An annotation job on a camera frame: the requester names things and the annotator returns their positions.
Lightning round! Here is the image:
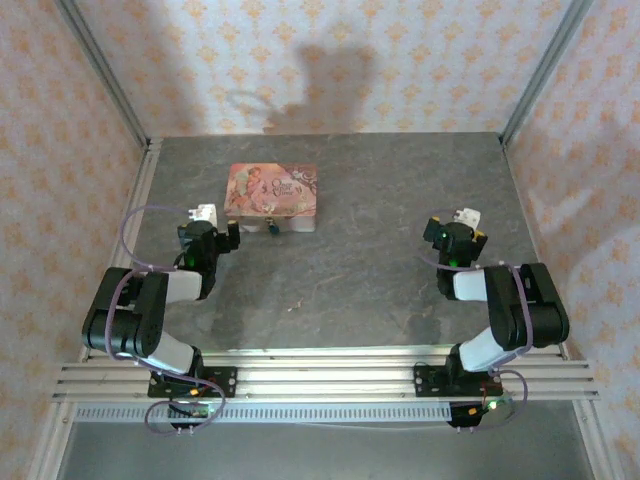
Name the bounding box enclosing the aluminium frame leg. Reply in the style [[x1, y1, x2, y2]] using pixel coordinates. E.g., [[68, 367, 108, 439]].
[[29, 399, 76, 480], [572, 399, 626, 480]]

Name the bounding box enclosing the aluminium table side rail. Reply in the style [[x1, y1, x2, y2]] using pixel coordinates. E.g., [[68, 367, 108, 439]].
[[77, 138, 164, 364], [499, 142, 571, 359]]

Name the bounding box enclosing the pink floral decorated box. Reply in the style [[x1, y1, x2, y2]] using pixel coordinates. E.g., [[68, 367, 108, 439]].
[[223, 163, 320, 235]]

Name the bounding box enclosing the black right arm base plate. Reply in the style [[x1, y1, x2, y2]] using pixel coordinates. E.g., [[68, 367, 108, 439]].
[[413, 363, 504, 400]]

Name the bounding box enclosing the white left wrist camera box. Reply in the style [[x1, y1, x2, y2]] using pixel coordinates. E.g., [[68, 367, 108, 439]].
[[188, 202, 219, 226]]

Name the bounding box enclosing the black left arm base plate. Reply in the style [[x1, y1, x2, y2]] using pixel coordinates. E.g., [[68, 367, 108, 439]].
[[147, 366, 238, 400]]

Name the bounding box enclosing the slotted grey cable duct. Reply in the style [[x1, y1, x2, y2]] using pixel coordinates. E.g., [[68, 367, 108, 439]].
[[72, 403, 454, 424]]

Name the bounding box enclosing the aluminium mounting beam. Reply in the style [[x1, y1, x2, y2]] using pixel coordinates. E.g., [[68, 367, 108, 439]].
[[52, 352, 601, 401]]

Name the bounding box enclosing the aluminium frame post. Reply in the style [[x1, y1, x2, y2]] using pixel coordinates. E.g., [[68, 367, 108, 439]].
[[499, 0, 594, 146], [54, 0, 151, 146]]

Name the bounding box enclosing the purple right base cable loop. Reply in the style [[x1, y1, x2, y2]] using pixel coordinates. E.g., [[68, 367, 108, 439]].
[[487, 367, 531, 434]]

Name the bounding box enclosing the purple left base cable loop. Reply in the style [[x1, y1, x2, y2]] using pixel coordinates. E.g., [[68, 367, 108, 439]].
[[144, 372, 226, 436]]

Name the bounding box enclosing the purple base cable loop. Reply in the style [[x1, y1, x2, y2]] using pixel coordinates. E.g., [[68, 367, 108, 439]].
[[144, 372, 226, 436], [487, 367, 531, 434]]

